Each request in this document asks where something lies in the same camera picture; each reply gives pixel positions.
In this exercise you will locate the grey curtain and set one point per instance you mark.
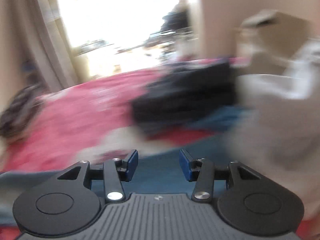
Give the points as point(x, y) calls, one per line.
point(44, 45)

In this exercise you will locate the pink floral fleece blanket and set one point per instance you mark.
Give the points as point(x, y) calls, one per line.
point(93, 122)

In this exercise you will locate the folding side table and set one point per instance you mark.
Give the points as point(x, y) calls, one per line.
point(91, 46)

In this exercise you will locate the white fleece robe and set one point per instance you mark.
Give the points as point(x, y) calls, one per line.
point(278, 133)

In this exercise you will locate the cardboard box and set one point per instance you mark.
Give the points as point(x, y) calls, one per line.
point(267, 41)

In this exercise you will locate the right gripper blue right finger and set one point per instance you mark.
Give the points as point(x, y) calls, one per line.
point(201, 171)

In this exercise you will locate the dark blue clothes pile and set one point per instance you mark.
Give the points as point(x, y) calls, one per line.
point(188, 92)

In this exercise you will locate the black wheelchair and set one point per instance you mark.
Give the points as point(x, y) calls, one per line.
point(176, 23)

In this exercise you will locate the blue denim jeans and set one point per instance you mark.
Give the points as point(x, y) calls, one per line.
point(155, 174)

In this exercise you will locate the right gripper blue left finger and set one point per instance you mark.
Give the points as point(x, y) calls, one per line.
point(116, 171)

